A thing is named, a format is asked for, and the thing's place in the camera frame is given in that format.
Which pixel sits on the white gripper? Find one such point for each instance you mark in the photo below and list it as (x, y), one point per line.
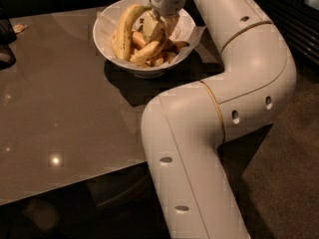
(166, 2)

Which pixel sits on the curved yellow banana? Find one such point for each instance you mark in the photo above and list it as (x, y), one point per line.
(151, 50)

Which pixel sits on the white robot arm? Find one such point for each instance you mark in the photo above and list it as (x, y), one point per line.
(183, 127)

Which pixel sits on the small orange banana right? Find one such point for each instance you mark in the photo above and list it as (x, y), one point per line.
(175, 46)

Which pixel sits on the small orange banana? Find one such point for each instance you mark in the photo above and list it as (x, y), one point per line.
(138, 40)
(175, 46)

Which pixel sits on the white paper bowl liner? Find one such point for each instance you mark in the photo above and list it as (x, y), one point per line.
(107, 22)

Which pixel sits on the large yellow banana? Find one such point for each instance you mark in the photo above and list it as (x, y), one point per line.
(122, 37)

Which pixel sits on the white ceramic bowl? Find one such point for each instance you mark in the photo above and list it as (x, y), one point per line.
(122, 5)

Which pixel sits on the small crumpled wrapper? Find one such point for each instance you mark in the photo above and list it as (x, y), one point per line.
(19, 28)

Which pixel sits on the dark radiator grille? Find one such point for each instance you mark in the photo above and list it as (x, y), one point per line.
(298, 20)

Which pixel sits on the black mesh object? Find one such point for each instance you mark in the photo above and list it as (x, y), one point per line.
(7, 36)

